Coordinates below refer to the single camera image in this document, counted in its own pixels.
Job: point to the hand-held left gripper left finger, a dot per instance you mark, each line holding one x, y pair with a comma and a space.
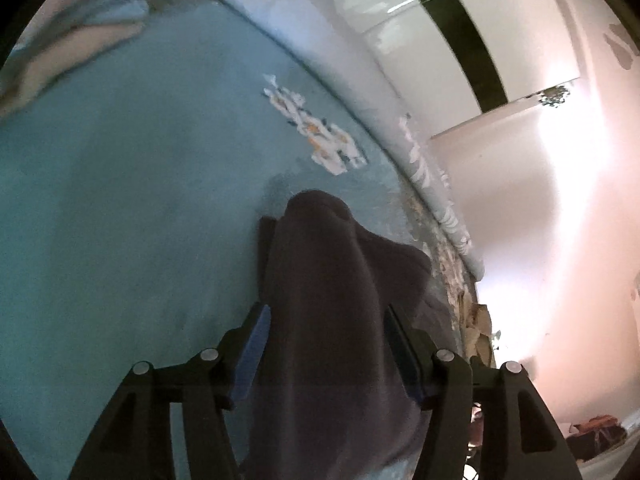
252, 355

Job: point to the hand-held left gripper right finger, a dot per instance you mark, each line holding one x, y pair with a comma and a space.
407, 360

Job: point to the navy and white garment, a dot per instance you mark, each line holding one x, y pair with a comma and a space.
330, 335

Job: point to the teal floral bed sheet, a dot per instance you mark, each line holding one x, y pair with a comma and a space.
125, 210

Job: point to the dark bag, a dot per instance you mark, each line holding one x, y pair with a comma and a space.
597, 437

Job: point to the white glossy wardrobe black stripe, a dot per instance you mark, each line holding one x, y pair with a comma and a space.
430, 35

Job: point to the light blue daisy quilt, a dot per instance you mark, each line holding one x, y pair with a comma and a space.
300, 10

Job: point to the pink cloth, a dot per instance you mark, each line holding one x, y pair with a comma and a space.
65, 60

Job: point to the light blue cloth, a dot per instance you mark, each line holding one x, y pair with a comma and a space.
110, 7

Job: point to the dark green wall ornament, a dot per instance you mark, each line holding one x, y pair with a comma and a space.
552, 96

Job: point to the brown wall decal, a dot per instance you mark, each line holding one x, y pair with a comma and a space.
620, 45

